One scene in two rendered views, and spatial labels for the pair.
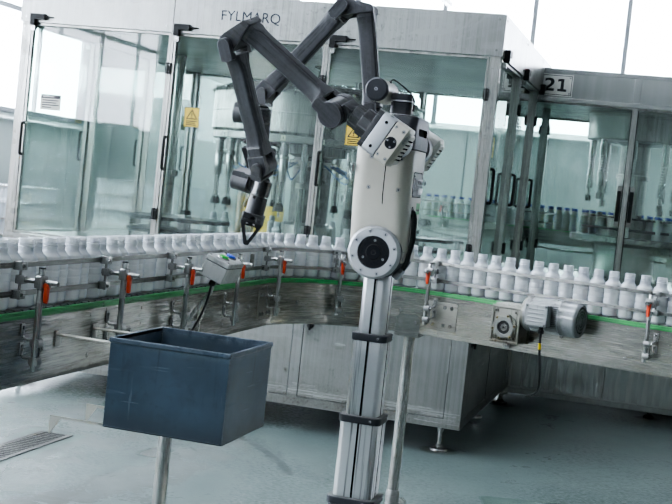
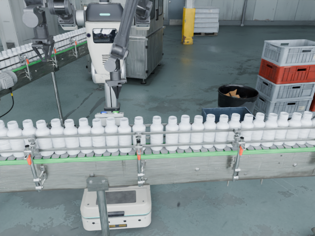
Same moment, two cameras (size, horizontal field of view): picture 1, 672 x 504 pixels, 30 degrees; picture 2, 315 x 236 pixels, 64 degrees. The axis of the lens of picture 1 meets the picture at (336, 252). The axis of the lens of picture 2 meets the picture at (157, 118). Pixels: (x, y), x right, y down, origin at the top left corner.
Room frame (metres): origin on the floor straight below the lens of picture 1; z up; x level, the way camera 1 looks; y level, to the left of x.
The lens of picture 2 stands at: (4.07, 1.49, 1.69)
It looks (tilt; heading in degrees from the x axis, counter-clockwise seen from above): 28 degrees down; 249
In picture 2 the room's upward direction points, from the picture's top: 1 degrees clockwise
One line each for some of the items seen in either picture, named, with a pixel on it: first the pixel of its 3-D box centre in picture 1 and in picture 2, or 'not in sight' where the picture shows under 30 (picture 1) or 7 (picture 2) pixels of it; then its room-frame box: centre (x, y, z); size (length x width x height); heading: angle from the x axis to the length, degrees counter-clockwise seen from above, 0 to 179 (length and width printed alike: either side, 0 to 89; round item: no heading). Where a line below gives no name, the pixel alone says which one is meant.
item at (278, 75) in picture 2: not in sight; (289, 69); (1.40, -0.83, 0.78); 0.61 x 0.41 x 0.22; 171
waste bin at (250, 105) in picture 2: not in sight; (233, 115); (2.24, -0.71, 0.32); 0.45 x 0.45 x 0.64
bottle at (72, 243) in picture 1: (69, 268); (257, 129); (3.24, 0.68, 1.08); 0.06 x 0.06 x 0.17
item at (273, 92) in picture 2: not in sight; (284, 86); (1.41, -0.83, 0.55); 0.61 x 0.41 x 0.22; 172
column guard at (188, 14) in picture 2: not in sight; (188, 25); (0.06, -6.32, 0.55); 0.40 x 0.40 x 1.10; 75
